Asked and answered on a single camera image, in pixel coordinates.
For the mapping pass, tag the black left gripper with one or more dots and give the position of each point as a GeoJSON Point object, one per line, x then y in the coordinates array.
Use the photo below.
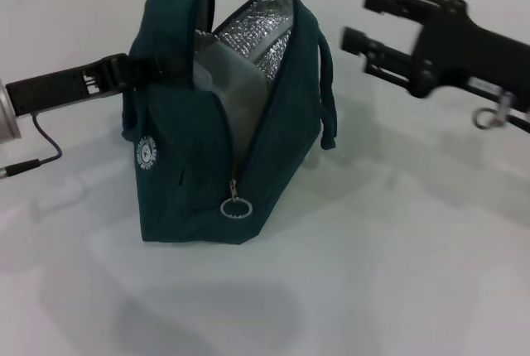
{"type": "Point", "coordinates": [62, 87]}

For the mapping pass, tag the dark teal insulated lunch bag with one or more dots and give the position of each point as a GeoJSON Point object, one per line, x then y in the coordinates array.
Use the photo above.
{"type": "Point", "coordinates": [290, 145]}

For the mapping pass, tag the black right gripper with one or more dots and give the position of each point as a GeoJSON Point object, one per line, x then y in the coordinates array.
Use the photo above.
{"type": "Point", "coordinates": [468, 49]}

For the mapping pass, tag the clear container with blue-rimmed lid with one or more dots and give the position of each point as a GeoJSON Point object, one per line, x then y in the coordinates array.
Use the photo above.
{"type": "Point", "coordinates": [232, 78]}

